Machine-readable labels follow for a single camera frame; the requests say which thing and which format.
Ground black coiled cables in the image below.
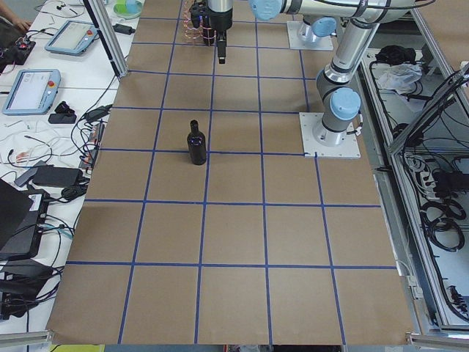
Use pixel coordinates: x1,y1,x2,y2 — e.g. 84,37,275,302
419,197,468,254

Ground white power strip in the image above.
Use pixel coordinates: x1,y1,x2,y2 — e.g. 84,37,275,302
404,153,437,200

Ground small black box device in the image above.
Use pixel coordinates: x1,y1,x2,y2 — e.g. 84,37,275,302
48,113,77,125

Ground black laptop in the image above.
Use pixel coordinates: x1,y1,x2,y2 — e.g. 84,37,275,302
1,181,49,260

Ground blue teach pendant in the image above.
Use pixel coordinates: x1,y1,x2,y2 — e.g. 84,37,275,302
2,69,62,116
45,21,97,56

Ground dark wine bottle in basket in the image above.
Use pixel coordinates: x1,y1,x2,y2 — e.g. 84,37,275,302
202,23,215,46

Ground copper wire wine basket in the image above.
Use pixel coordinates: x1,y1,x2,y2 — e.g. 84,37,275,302
182,1,210,44

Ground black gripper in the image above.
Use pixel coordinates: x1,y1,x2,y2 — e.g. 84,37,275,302
208,8,232,65

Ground aluminium frame post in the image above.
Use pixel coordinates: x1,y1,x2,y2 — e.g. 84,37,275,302
84,0,128,79

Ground blue teach pendant near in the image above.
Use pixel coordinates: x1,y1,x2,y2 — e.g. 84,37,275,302
2,69,62,116

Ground black power adapter brick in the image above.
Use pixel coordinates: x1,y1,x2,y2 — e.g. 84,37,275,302
32,166,83,188

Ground dark glass wine bottle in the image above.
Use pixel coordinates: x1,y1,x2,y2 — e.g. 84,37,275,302
187,120,207,166

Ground white crumpled cloth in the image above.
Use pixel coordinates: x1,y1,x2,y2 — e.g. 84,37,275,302
377,64,422,95

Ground blue teach pendant far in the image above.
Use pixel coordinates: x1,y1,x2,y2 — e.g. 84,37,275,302
45,21,97,56

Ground black cloth bundle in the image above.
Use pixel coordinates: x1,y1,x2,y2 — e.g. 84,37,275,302
375,45,416,66

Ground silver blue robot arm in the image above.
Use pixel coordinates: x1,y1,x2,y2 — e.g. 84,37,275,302
249,1,433,147
298,15,337,43

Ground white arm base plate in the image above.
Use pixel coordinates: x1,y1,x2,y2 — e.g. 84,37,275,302
287,21,333,51
299,112,361,159

